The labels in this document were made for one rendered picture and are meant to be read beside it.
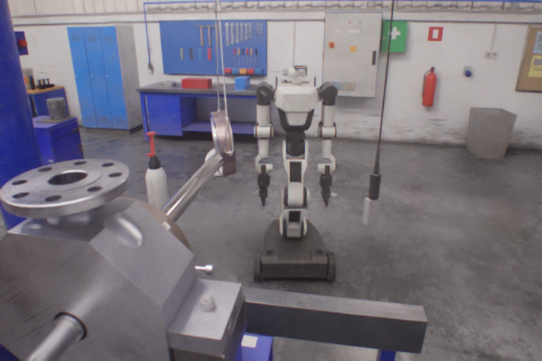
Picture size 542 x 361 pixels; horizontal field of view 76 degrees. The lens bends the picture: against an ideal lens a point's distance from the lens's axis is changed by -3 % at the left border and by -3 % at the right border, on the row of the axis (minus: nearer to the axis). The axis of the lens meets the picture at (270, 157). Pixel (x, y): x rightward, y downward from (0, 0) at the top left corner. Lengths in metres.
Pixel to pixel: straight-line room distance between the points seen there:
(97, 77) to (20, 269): 5.78
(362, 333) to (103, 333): 0.79
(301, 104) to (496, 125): 3.87
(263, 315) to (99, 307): 0.59
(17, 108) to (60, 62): 4.94
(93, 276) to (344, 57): 4.97
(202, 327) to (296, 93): 1.73
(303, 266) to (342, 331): 1.35
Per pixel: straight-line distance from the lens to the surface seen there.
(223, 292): 0.95
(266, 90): 2.37
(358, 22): 5.47
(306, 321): 1.29
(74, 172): 0.93
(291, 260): 2.61
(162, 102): 5.84
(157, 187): 3.69
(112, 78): 6.47
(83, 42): 6.69
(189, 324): 0.88
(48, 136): 4.51
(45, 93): 7.34
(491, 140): 5.83
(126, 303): 0.86
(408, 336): 1.34
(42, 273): 0.94
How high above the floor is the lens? 1.72
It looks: 20 degrees down
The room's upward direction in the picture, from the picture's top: straight up
